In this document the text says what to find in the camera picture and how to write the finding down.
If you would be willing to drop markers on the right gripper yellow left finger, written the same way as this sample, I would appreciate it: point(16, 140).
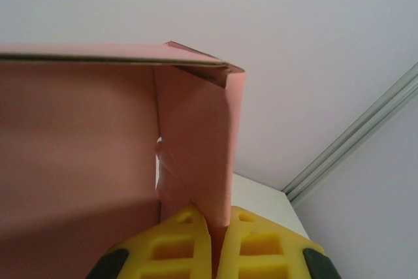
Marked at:
point(176, 246)

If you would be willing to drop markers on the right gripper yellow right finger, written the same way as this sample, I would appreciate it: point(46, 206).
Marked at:
point(271, 249)

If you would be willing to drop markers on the pink cloth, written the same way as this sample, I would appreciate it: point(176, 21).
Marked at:
point(81, 145)

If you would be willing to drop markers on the aluminium frame post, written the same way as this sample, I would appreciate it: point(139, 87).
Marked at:
point(352, 135)

